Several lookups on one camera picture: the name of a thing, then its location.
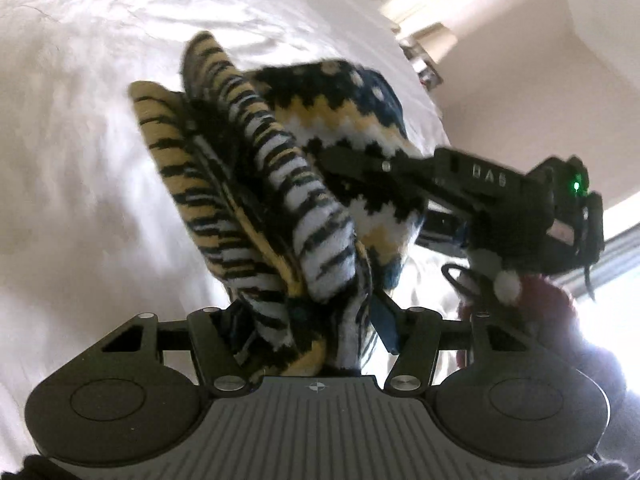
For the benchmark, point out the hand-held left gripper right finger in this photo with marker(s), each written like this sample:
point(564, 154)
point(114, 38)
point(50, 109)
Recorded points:
point(386, 321)

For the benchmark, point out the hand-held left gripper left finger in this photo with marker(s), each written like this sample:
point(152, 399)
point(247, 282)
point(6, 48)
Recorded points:
point(210, 345)

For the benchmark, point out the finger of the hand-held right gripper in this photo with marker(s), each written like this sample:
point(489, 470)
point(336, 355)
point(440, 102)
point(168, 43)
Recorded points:
point(442, 230)
point(375, 170)

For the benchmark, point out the cream nightstand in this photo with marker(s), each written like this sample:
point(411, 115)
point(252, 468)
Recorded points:
point(425, 67)

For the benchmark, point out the bright window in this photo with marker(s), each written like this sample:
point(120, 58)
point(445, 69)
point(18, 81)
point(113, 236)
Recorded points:
point(615, 260)

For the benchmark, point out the white floral duvet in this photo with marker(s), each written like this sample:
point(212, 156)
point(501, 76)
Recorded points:
point(75, 135)

